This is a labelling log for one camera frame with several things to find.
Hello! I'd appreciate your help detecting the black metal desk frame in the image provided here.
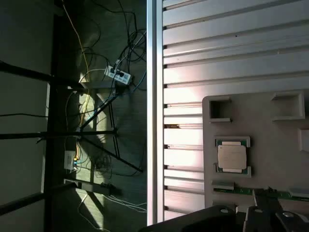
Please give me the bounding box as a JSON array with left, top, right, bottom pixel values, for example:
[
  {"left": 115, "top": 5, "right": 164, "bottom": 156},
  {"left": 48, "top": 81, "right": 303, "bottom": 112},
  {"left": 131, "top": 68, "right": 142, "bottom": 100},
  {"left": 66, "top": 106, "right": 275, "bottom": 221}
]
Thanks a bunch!
[{"left": 0, "top": 0, "right": 84, "bottom": 216}]

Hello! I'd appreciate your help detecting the green RAM stick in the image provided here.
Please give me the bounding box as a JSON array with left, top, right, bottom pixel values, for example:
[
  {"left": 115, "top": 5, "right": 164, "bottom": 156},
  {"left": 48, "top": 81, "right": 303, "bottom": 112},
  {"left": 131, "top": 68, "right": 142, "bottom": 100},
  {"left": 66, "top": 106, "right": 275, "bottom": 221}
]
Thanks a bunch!
[{"left": 213, "top": 187, "right": 309, "bottom": 200}]

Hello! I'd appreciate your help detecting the grey plastic parts rack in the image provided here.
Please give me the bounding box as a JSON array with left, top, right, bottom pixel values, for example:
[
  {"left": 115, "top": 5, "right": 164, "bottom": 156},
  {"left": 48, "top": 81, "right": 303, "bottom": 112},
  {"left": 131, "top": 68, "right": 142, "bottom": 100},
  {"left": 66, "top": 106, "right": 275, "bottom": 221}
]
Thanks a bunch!
[{"left": 202, "top": 89, "right": 309, "bottom": 232}]

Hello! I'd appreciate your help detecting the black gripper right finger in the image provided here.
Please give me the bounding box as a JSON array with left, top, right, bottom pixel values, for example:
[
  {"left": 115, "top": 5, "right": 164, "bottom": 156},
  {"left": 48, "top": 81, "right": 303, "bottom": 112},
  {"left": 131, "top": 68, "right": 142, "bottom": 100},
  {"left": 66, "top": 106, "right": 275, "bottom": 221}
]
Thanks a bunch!
[{"left": 243, "top": 187, "right": 309, "bottom": 232}]

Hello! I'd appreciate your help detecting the yellow floor cable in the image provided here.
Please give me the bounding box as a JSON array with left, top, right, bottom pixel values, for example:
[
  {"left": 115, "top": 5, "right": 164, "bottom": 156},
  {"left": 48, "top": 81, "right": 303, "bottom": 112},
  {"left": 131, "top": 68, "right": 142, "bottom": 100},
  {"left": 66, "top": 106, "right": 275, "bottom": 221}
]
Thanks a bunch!
[{"left": 61, "top": 0, "right": 90, "bottom": 127}]

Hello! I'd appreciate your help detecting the white adapter box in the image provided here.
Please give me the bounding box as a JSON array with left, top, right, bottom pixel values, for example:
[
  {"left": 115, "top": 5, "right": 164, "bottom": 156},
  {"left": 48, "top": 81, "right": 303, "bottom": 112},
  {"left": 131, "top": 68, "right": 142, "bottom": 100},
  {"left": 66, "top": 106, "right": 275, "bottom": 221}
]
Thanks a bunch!
[{"left": 64, "top": 150, "right": 78, "bottom": 173}]

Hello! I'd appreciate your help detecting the black tripod stand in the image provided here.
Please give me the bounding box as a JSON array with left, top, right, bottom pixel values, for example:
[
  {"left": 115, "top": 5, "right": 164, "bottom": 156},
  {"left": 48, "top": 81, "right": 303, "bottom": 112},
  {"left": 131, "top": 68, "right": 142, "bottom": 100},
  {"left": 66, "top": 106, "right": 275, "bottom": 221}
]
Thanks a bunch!
[{"left": 0, "top": 95, "right": 143, "bottom": 174}]

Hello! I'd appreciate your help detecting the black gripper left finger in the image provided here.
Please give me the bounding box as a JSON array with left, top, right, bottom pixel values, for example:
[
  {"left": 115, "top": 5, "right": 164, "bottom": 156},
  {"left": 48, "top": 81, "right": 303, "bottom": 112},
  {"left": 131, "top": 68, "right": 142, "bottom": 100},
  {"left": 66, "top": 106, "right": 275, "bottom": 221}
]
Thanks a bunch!
[{"left": 139, "top": 204, "right": 239, "bottom": 232}]

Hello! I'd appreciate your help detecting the white power strip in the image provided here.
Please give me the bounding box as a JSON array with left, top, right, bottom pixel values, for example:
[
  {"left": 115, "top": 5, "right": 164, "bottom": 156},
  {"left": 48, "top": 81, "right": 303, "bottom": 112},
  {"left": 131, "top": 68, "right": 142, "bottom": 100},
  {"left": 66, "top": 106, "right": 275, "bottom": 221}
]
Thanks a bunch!
[{"left": 103, "top": 64, "right": 134, "bottom": 86}]

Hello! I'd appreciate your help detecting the silver green CPU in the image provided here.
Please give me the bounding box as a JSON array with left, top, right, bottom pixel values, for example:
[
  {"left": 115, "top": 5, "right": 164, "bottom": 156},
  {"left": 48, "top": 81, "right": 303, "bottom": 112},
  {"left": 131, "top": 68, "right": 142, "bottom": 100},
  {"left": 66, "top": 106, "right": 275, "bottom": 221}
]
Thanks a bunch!
[{"left": 215, "top": 138, "right": 250, "bottom": 174}]

